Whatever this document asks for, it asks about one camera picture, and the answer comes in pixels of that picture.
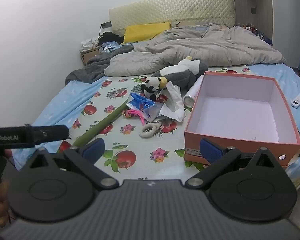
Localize translucent white packet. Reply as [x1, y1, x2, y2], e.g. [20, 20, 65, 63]
[165, 81, 184, 112]

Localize row of small bottles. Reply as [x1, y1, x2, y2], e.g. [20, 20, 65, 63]
[236, 23, 273, 44]

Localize light blue bed sheet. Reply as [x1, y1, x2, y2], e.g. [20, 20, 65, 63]
[9, 64, 300, 198]

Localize white fabric ring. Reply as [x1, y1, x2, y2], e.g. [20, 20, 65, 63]
[139, 123, 163, 138]

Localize cream quilted headboard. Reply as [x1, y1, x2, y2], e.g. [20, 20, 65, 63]
[109, 0, 235, 37]

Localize wall socket with charger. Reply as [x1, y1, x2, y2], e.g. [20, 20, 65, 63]
[98, 22, 112, 45]

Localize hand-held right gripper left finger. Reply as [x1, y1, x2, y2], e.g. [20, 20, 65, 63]
[20, 138, 120, 189]

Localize white cabinet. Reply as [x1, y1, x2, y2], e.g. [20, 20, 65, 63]
[231, 0, 300, 68]

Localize blue patterned bag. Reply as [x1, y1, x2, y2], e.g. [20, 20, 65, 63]
[100, 41, 121, 53]

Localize yellow pillow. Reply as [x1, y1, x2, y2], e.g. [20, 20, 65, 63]
[123, 22, 171, 43]

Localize brown cardboard box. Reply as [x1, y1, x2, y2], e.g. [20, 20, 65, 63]
[80, 47, 102, 66]

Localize fruit printed mat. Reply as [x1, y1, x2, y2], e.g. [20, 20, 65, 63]
[56, 65, 255, 178]

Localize black clothes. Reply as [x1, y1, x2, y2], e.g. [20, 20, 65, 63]
[99, 31, 125, 44]

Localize blue printed plastic bag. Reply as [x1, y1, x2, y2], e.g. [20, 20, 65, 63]
[126, 92, 157, 119]

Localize long green soft stick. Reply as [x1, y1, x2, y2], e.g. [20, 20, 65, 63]
[72, 97, 129, 147]

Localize white can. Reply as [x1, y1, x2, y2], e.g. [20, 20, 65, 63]
[183, 76, 205, 108]

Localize white clothes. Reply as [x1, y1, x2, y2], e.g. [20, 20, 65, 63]
[80, 37, 100, 53]

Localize large grey plush toy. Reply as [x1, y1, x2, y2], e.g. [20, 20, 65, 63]
[151, 56, 208, 93]

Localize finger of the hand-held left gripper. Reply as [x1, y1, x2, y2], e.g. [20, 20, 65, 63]
[31, 124, 70, 145]

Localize small panda plush toy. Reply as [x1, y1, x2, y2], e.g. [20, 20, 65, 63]
[140, 76, 165, 102]

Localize grey duvet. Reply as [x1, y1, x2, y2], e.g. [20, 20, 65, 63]
[104, 24, 287, 77]

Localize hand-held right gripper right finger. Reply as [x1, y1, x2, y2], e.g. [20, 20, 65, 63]
[185, 138, 282, 190]

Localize dark grey blanket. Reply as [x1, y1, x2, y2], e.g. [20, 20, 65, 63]
[65, 44, 135, 84]

